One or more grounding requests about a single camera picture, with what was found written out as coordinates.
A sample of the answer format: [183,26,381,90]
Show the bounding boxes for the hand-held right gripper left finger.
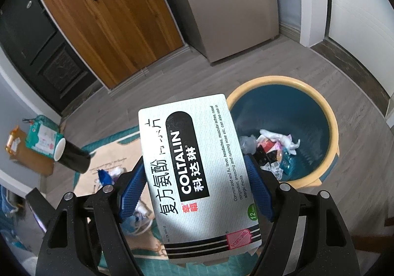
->
[35,155,148,276]

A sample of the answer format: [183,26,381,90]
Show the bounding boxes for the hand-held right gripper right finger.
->
[245,154,361,276]

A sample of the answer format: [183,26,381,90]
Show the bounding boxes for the white medicine box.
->
[138,93,263,267]

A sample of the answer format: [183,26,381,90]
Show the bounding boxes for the blue bin with yellow rim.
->
[226,76,341,189]

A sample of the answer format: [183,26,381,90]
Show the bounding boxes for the blue wrapper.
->
[97,168,112,186]

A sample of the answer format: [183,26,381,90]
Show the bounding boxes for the blue face mask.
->
[123,200,156,236]

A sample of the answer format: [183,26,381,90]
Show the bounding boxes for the cardboard box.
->
[5,127,56,177]

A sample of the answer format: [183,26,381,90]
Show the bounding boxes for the small teal packet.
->
[278,151,296,176]

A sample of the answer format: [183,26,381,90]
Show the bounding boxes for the teal patterned rug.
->
[72,125,174,276]

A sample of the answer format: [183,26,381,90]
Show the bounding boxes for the crumpled white tissue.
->
[259,128,301,156]

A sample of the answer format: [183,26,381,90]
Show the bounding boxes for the black cup with white rim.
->
[55,138,92,174]

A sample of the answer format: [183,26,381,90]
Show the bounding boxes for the green and white packet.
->
[25,114,62,160]

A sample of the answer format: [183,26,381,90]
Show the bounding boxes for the wooden cabinet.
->
[28,0,185,90]

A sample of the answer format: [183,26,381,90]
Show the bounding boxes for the black door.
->
[0,0,99,117]

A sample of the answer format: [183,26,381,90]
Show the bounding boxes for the grey refrigerator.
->
[168,0,281,64]

